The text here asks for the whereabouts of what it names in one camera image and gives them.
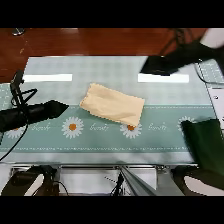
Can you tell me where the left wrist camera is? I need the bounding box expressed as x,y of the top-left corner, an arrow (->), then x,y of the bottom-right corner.
9,69 -> 38,108

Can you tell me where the silver frame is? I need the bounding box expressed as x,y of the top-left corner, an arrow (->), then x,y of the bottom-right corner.
0,161 -> 202,197

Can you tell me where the cream yellow shirt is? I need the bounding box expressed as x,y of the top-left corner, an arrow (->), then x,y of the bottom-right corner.
79,82 -> 146,128

